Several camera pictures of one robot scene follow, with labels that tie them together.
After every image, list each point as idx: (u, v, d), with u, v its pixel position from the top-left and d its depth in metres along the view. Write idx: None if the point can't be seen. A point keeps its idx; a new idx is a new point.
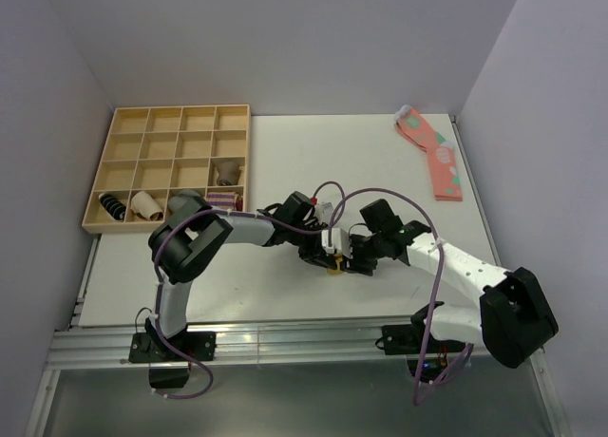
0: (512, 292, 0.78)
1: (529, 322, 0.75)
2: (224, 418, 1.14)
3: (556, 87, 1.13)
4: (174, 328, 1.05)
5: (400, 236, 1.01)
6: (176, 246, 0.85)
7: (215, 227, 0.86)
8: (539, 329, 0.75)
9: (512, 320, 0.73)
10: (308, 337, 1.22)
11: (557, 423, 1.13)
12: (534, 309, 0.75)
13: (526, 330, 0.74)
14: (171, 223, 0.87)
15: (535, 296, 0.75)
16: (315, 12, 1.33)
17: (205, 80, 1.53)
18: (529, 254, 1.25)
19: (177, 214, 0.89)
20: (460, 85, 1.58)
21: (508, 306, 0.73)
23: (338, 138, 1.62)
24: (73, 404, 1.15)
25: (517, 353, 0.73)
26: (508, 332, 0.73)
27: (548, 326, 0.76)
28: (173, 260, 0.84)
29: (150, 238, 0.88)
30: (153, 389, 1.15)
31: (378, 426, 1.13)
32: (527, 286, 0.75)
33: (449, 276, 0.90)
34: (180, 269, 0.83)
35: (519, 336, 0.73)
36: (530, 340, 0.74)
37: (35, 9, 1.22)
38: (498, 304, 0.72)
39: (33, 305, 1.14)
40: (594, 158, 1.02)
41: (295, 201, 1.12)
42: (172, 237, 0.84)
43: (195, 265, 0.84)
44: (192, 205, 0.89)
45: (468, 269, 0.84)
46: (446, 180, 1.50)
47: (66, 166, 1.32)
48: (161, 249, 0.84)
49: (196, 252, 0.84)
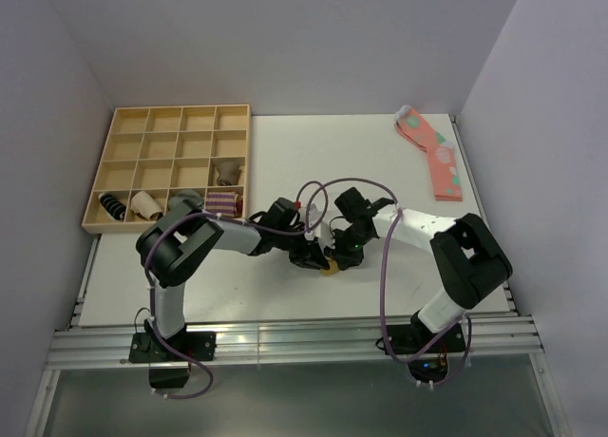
0: (465, 238, 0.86)
1: (482, 261, 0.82)
2: (224, 418, 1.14)
3: (557, 88, 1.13)
4: (173, 328, 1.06)
5: (366, 210, 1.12)
6: (165, 250, 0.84)
7: (205, 230, 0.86)
8: (491, 267, 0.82)
9: (462, 259, 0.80)
10: (308, 337, 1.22)
11: (557, 423, 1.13)
12: (485, 248, 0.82)
13: (481, 270, 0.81)
14: (161, 226, 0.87)
15: (481, 235, 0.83)
16: (315, 11, 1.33)
17: (205, 80, 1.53)
18: (529, 254, 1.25)
19: (167, 216, 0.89)
20: (460, 85, 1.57)
21: (455, 246, 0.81)
23: (338, 138, 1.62)
24: (73, 404, 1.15)
25: (472, 292, 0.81)
26: (460, 271, 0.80)
27: (502, 263, 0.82)
28: (163, 263, 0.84)
29: (139, 242, 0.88)
30: (153, 389, 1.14)
31: (377, 426, 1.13)
32: (474, 226, 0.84)
33: (408, 235, 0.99)
34: (170, 272, 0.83)
35: (472, 275, 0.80)
36: (484, 278, 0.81)
37: (36, 10, 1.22)
38: (445, 242, 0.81)
39: (34, 305, 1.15)
40: (595, 158, 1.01)
41: (278, 209, 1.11)
42: (161, 242, 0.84)
43: (184, 267, 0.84)
44: (182, 209, 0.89)
45: (424, 223, 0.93)
46: (446, 180, 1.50)
47: (66, 165, 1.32)
48: (149, 253, 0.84)
49: (185, 255, 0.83)
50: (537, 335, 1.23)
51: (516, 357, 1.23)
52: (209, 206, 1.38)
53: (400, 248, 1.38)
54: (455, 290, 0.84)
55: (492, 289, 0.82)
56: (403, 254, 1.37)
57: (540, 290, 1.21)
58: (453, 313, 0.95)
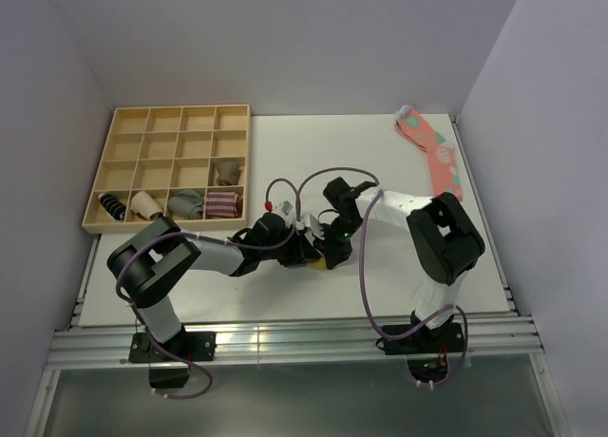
0: (441, 217, 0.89)
1: (455, 238, 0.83)
2: (224, 418, 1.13)
3: (556, 88, 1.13)
4: (170, 331, 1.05)
5: (349, 192, 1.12)
6: (138, 269, 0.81)
7: (180, 251, 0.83)
8: (465, 244, 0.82)
9: (435, 234, 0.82)
10: (308, 337, 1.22)
11: (557, 423, 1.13)
12: (459, 224, 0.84)
13: (454, 246, 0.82)
14: (135, 243, 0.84)
15: (455, 212, 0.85)
16: (315, 12, 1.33)
17: (205, 80, 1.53)
18: (530, 255, 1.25)
19: (142, 233, 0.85)
20: (460, 85, 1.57)
21: (429, 221, 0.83)
23: (338, 138, 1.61)
24: (73, 405, 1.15)
25: (446, 266, 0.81)
26: (433, 244, 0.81)
27: (474, 240, 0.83)
28: (135, 284, 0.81)
29: (110, 259, 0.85)
30: (153, 389, 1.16)
31: (377, 426, 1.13)
32: (447, 203, 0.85)
33: (387, 214, 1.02)
34: (140, 293, 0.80)
35: (446, 250, 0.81)
36: (457, 254, 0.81)
37: (35, 10, 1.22)
38: (419, 217, 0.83)
39: (34, 305, 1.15)
40: (594, 158, 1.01)
41: (263, 228, 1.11)
42: (134, 261, 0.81)
43: (157, 288, 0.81)
44: (159, 226, 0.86)
45: (402, 202, 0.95)
46: (446, 181, 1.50)
47: (66, 165, 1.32)
48: (121, 271, 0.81)
49: (158, 275, 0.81)
50: (537, 335, 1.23)
51: (516, 357, 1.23)
52: (209, 206, 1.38)
53: (400, 248, 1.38)
54: (432, 265, 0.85)
55: (465, 265, 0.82)
56: (403, 254, 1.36)
57: (540, 290, 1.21)
58: (442, 297, 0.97)
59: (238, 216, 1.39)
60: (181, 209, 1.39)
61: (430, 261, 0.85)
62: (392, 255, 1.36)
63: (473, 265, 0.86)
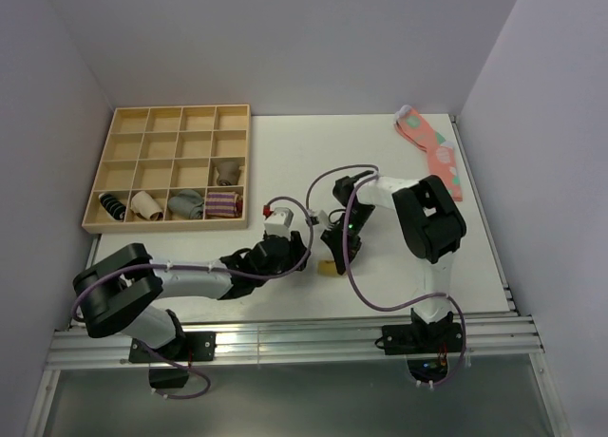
0: (427, 199, 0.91)
1: (437, 218, 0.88)
2: (224, 418, 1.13)
3: (555, 88, 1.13)
4: (164, 336, 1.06)
5: (349, 179, 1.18)
6: (98, 297, 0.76)
7: (142, 286, 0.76)
8: (446, 224, 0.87)
9: (417, 211, 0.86)
10: (308, 337, 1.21)
11: (557, 423, 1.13)
12: (441, 204, 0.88)
13: (435, 223, 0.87)
14: (99, 269, 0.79)
15: (439, 193, 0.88)
16: (315, 12, 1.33)
17: (205, 79, 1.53)
18: (530, 255, 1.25)
19: (107, 258, 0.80)
20: (461, 85, 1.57)
21: (413, 199, 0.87)
23: (338, 138, 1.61)
24: (73, 405, 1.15)
25: (426, 241, 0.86)
26: (414, 220, 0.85)
27: (455, 220, 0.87)
28: (89, 313, 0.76)
29: (75, 280, 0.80)
30: (153, 389, 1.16)
31: (377, 426, 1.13)
32: (433, 184, 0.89)
33: (377, 196, 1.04)
34: (94, 324, 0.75)
35: (426, 226, 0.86)
36: (437, 230, 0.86)
37: (35, 10, 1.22)
38: (403, 194, 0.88)
39: (34, 305, 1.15)
40: (594, 158, 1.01)
41: (260, 253, 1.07)
42: (93, 291, 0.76)
43: (111, 322, 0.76)
44: (126, 255, 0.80)
45: (391, 184, 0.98)
46: (446, 181, 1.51)
47: (66, 165, 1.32)
48: (80, 297, 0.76)
49: (111, 312, 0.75)
50: (537, 335, 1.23)
51: (516, 357, 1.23)
52: (209, 206, 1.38)
53: (400, 248, 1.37)
54: (414, 241, 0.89)
55: (446, 243, 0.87)
56: (403, 254, 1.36)
57: (541, 290, 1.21)
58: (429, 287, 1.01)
59: (238, 216, 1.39)
60: (181, 209, 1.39)
61: (412, 237, 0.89)
62: (392, 256, 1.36)
63: (458, 245, 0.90)
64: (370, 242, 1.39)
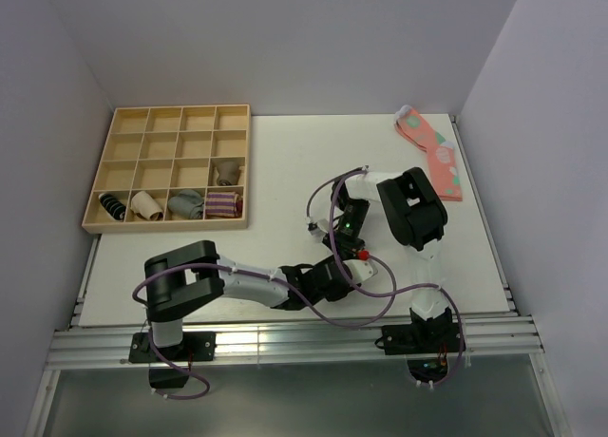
0: (410, 190, 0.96)
1: (420, 207, 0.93)
2: (223, 418, 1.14)
3: (555, 89, 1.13)
4: (165, 341, 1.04)
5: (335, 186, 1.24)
6: (161, 286, 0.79)
7: (204, 285, 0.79)
8: (428, 213, 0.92)
9: (401, 200, 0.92)
10: (308, 337, 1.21)
11: (557, 423, 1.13)
12: (423, 194, 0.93)
13: (417, 212, 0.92)
14: (169, 258, 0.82)
15: (422, 183, 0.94)
16: (315, 11, 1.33)
17: (205, 79, 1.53)
18: (531, 256, 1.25)
19: (179, 250, 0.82)
20: (460, 85, 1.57)
21: (396, 189, 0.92)
23: (338, 138, 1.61)
24: (73, 405, 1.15)
25: (409, 229, 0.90)
26: (398, 208, 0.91)
27: (438, 212, 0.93)
28: (152, 298, 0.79)
29: (145, 262, 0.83)
30: (153, 389, 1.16)
31: (377, 426, 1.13)
32: (414, 176, 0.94)
33: (368, 189, 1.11)
34: (154, 312, 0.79)
35: (408, 215, 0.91)
36: (420, 218, 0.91)
37: (35, 10, 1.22)
38: (385, 184, 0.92)
39: (34, 305, 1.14)
40: (595, 158, 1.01)
41: (327, 274, 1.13)
42: (161, 278, 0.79)
43: (170, 313, 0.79)
44: (197, 251, 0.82)
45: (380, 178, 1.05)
46: (446, 181, 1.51)
47: (66, 164, 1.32)
48: (145, 281, 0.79)
49: (173, 303, 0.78)
50: (537, 335, 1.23)
51: (516, 357, 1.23)
52: (209, 206, 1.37)
53: (402, 248, 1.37)
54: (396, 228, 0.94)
55: (427, 231, 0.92)
56: (403, 253, 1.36)
57: (540, 291, 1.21)
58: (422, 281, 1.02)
59: (238, 216, 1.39)
60: (181, 209, 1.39)
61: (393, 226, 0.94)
62: (393, 256, 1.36)
63: (442, 232, 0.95)
64: (370, 242, 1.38)
